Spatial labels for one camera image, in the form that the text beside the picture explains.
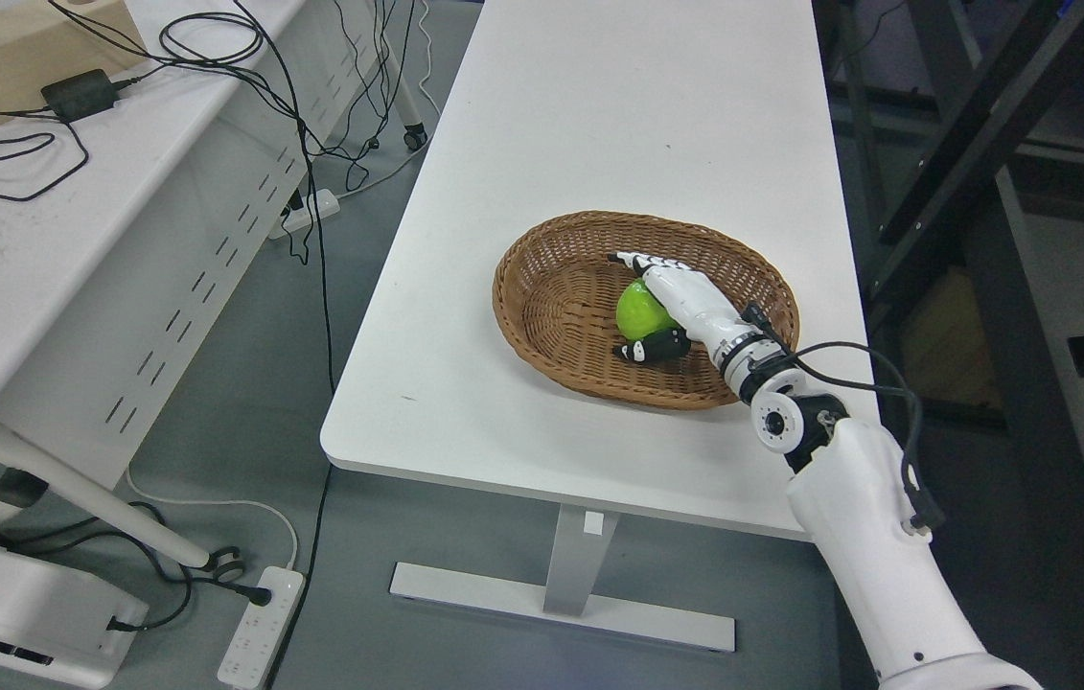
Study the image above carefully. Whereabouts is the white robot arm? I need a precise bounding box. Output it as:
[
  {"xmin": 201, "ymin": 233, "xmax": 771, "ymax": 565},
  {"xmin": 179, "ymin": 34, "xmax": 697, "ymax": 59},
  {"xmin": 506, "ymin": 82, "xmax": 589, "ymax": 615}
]
[{"xmin": 709, "ymin": 320, "xmax": 1038, "ymax": 689}]

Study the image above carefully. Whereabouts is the cardboard box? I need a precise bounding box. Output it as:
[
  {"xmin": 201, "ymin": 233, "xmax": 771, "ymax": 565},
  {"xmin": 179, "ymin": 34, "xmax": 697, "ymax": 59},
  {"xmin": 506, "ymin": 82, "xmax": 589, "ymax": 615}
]
[{"xmin": 0, "ymin": 1, "xmax": 146, "ymax": 123}]

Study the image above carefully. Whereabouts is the green apple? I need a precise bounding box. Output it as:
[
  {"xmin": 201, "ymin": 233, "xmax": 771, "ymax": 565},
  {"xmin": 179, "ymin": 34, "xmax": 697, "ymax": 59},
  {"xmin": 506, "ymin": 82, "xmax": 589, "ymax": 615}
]
[{"xmin": 614, "ymin": 279, "xmax": 679, "ymax": 340}]

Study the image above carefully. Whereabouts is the black metal shelf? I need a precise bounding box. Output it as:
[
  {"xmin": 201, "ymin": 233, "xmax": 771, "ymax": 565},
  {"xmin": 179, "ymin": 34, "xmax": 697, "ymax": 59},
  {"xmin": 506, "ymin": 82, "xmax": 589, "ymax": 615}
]
[{"xmin": 813, "ymin": 1, "xmax": 1084, "ymax": 689}]

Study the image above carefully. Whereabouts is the white standing desk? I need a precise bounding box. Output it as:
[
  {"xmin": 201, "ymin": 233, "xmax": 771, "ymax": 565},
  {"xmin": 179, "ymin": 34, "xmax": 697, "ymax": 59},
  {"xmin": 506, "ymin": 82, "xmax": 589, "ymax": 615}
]
[{"xmin": 321, "ymin": 1, "xmax": 865, "ymax": 652}]

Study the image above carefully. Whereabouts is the white perforated side desk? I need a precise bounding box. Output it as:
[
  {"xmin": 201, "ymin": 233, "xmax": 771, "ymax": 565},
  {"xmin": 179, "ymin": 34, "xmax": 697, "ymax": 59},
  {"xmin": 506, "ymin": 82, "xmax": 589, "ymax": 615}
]
[{"xmin": 0, "ymin": 1, "xmax": 405, "ymax": 567}]

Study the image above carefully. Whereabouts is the white power strip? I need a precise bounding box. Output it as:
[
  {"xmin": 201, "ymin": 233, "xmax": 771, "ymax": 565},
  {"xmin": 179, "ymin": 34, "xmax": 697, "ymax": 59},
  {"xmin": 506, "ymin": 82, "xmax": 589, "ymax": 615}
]
[
  {"xmin": 217, "ymin": 567, "xmax": 306, "ymax": 689},
  {"xmin": 268, "ymin": 188, "xmax": 340, "ymax": 240}
]

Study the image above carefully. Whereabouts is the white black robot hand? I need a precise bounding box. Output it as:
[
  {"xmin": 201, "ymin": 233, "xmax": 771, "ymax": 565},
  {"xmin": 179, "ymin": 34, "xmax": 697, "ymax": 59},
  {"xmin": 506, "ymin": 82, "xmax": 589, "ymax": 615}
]
[{"xmin": 607, "ymin": 252, "xmax": 762, "ymax": 366}]

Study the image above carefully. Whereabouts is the white box appliance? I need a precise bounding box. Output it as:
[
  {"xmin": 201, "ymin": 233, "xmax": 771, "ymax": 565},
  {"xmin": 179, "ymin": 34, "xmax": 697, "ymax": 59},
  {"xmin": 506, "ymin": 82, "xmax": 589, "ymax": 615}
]
[{"xmin": 0, "ymin": 546, "xmax": 149, "ymax": 689}]

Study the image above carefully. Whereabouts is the brown wicker basket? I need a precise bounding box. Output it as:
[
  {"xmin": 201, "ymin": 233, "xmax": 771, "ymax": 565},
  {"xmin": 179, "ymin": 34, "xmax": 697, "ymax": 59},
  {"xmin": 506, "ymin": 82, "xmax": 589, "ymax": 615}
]
[{"xmin": 492, "ymin": 210, "xmax": 800, "ymax": 411}]

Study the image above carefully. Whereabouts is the black power adapter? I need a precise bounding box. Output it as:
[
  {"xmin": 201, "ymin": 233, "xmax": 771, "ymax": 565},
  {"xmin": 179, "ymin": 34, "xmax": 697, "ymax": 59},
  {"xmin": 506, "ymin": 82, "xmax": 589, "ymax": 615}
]
[{"xmin": 39, "ymin": 69, "xmax": 131, "ymax": 123}]

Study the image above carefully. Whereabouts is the white power strip near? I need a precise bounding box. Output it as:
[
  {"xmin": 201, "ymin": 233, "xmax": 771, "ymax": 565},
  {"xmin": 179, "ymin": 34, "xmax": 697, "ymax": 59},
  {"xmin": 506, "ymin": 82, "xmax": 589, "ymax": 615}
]
[{"xmin": 217, "ymin": 567, "xmax": 306, "ymax": 689}]

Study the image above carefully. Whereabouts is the long black cable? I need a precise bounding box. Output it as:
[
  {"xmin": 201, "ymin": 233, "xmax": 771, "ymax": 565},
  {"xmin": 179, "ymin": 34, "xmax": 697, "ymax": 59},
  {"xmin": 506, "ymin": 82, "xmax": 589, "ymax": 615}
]
[{"xmin": 53, "ymin": 0, "xmax": 341, "ymax": 690}]

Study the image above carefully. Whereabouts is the white power strip far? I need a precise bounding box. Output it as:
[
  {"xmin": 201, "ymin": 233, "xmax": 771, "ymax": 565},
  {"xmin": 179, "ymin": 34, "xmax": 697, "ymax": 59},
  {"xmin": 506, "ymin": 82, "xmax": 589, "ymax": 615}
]
[{"xmin": 268, "ymin": 188, "xmax": 340, "ymax": 240}]

